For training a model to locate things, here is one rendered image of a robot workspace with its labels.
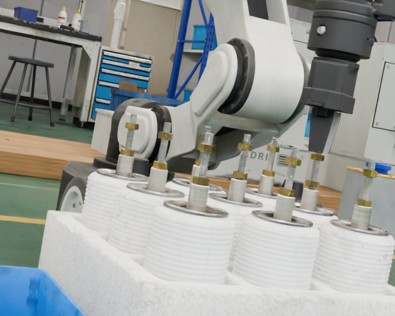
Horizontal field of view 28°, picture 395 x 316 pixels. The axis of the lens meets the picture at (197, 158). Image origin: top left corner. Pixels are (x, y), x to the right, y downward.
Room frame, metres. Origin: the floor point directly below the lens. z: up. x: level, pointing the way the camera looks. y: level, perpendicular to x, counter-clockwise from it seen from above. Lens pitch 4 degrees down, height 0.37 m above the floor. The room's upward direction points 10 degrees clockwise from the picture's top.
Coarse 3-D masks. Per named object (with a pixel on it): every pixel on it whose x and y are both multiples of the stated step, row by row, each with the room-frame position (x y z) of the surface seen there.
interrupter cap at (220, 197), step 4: (212, 192) 1.07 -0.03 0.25; (208, 196) 1.04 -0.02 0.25; (212, 196) 1.03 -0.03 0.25; (216, 196) 1.04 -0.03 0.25; (220, 196) 1.06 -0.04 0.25; (224, 196) 1.07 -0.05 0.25; (216, 200) 1.02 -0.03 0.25; (220, 200) 1.02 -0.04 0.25; (224, 200) 1.01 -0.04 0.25; (228, 200) 1.01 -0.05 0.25; (244, 200) 1.06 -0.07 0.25; (248, 200) 1.07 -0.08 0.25; (252, 200) 1.07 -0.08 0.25; (236, 204) 1.01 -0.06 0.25; (240, 204) 1.01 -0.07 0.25; (244, 204) 1.01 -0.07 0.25; (248, 204) 1.01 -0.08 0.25; (252, 204) 1.02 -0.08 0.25; (256, 204) 1.02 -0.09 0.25; (260, 204) 1.03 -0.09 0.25
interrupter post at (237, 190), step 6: (234, 180) 1.04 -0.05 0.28; (240, 180) 1.04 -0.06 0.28; (234, 186) 1.04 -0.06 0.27; (240, 186) 1.04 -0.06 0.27; (228, 192) 1.05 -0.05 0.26; (234, 192) 1.04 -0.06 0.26; (240, 192) 1.04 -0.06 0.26; (228, 198) 1.04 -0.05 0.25; (234, 198) 1.04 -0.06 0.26; (240, 198) 1.04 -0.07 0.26
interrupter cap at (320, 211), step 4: (296, 204) 1.12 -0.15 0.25; (296, 208) 1.07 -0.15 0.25; (300, 208) 1.08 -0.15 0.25; (316, 208) 1.12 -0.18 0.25; (320, 208) 1.13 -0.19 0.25; (304, 212) 1.07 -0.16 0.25; (308, 212) 1.07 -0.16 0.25; (312, 212) 1.06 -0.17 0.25; (316, 212) 1.07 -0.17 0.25; (320, 212) 1.08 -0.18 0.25; (324, 212) 1.09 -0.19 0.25; (328, 212) 1.10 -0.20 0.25; (332, 212) 1.10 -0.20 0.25
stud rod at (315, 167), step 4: (316, 152) 1.10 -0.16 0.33; (312, 164) 1.10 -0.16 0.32; (316, 164) 1.10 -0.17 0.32; (312, 168) 1.10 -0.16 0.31; (316, 168) 1.10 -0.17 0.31; (312, 172) 1.10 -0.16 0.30; (316, 172) 1.10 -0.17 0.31; (312, 176) 1.10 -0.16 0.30; (316, 176) 1.10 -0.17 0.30; (312, 180) 1.10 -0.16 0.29; (316, 180) 1.10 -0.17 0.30; (308, 188) 1.10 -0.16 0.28; (312, 188) 1.10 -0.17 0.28
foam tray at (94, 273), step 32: (64, 224) 1.06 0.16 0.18; (64, 256) 1.03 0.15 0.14; (96, 256) 0.93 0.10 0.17; (128, 256) 0.91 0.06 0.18; (64, 288) 1.01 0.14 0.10; (96, 288) 0.91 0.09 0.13; (128, 288) 0.83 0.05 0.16; (160, 288) 0.79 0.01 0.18; (192, 288) 0.81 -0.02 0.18; (224, 288) 0.84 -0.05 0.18; (256, 288) 0.87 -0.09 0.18; (320, 288) 0.94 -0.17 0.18
